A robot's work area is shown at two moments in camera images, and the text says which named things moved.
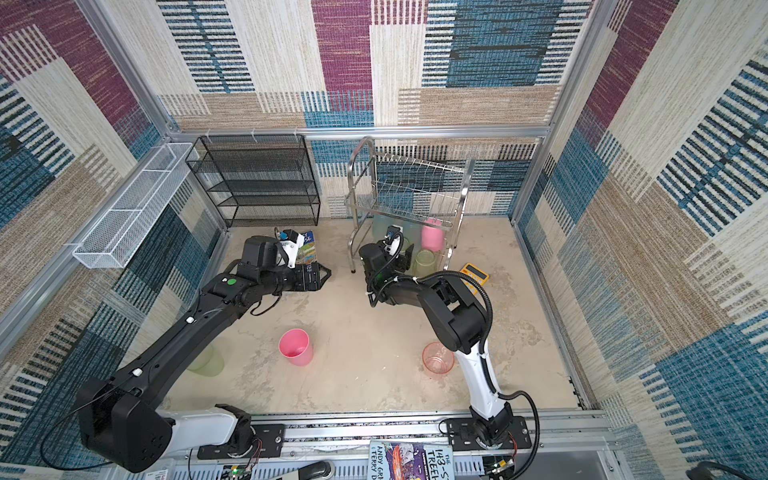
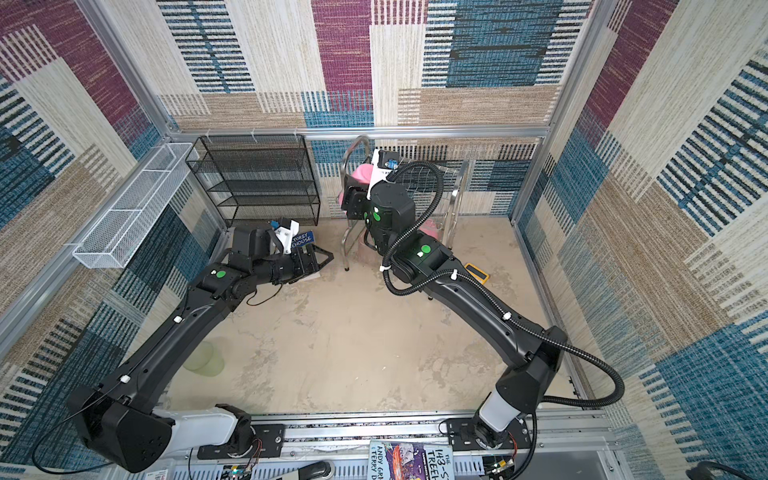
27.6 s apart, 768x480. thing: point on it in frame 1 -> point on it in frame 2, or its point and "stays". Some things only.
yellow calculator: [477, 274] stays
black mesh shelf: [259, 180] stays
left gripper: [315, 284] -> [310, 259]
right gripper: [403, 260] -> [355, 199]
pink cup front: [295, 345] -> [361, 172]
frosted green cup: [210, 363] stays
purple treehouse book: [400, 460] stays
